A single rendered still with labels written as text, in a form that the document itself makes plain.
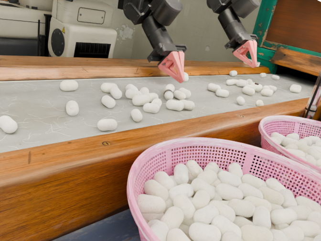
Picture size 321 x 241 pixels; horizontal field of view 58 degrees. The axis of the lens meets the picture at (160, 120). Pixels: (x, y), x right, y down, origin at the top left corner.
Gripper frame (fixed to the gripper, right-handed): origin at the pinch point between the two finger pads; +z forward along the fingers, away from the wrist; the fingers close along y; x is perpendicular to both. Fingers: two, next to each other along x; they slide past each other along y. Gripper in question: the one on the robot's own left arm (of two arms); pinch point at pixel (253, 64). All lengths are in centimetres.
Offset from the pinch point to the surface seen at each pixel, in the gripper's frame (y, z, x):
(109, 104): -55, 7, 2
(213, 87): -19.0, 4.3, 4.1
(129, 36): 114, -142, 158
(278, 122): -26.5, 21.1, -10.9
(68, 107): -63, 7, 1
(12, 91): -67, -2, 10
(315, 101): -11.3, 19.4, -13.9
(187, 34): 125, -99, 99
